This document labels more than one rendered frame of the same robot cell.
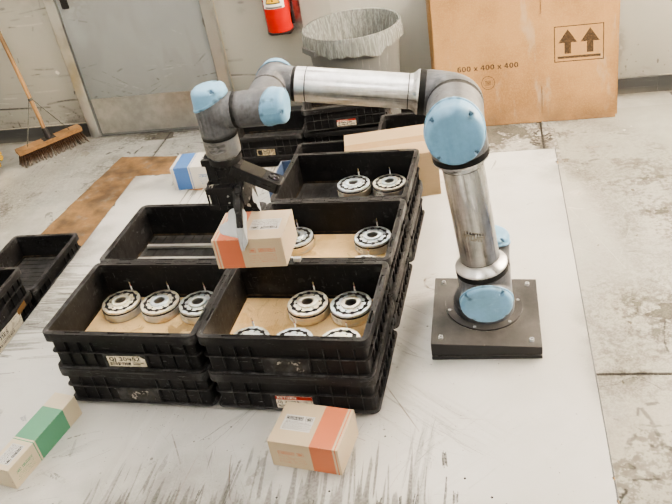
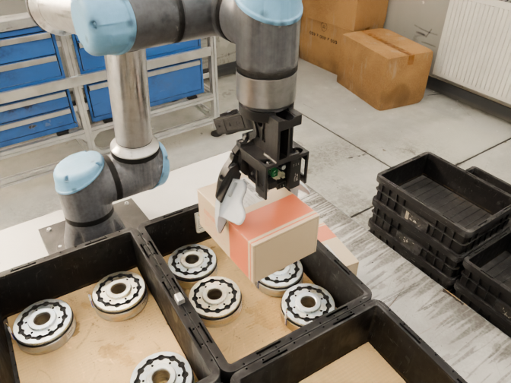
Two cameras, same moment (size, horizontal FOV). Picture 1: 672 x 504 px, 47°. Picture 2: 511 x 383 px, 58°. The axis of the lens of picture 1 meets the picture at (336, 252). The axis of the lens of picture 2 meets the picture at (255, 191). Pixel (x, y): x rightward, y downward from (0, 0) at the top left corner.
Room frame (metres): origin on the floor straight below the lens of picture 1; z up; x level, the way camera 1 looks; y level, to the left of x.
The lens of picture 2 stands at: (1.92, 0.54, 1.55)
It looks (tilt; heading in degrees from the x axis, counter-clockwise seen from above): 37 degrees down; 221
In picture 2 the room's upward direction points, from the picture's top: straight up
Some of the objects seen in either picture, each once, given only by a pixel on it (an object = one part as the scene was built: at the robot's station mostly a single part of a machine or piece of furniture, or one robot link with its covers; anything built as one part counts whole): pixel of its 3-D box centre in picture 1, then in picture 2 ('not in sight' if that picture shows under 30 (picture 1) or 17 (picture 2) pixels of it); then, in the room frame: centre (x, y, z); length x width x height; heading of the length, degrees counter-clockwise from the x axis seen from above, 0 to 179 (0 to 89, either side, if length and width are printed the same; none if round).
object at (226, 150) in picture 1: (221, 146); (268, 85); (1.50, 0.20, 1.32); 0.08 x 0.08 x 0.05
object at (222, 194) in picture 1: (227, 179); (268, 144); (1.51, 0.20, 1.24); 0.09 x 0.08 x 0.12; 76
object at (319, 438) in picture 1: (313, 437); (318, 258); (1.20, 0.12, 0.74); 0.16 x 0.12 x 0.07; 66
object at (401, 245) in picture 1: (327, 248); (94, 346); (1.75, 0.02, 0.87); 0.40 x 0.30 x 0.11; 72
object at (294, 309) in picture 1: (307, 303); (214, 296); (1.53, 0.09, 0.86); 0.10 x 0.10 x 0.01
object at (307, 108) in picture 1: (351, 137); not in sight; (3.49, -0.17, 0.37); 0.42 x 0.34 x 0.46; 76
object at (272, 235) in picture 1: (255, 238); (255, 219); (1.50, 0.17, 1.08); 0.16 x 0.12 x 0.07; 76
